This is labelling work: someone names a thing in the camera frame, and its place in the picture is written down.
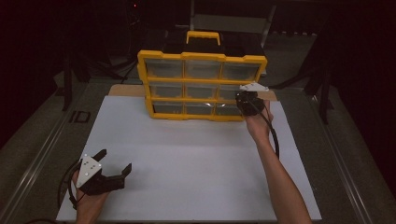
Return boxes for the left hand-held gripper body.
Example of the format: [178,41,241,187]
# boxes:
[76,154,127,197]

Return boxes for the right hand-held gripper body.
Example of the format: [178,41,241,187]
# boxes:
[234,81,270,118]

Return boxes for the yellow organizer box clear drawers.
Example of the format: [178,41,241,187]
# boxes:
[136,30,269,122]

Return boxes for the person's left hand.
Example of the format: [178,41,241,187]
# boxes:
[71,170,110,219]

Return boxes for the person's right hand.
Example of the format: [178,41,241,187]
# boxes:
[243,99,276,145]

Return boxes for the black tripod stand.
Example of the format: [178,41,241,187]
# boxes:
[270,52,335,126]

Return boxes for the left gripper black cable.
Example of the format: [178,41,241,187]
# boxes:
[57,160,84,211]

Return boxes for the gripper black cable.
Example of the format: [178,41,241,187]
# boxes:
[247,92,280,161]
[57,160,84,211]

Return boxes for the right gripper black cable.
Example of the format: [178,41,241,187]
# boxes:
[247,92,280,161]

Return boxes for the metal rail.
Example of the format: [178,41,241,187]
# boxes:
[0,81,92,224]
[306,90,375,224]

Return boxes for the grey metal frame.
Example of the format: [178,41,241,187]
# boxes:
[174,0,278,48]

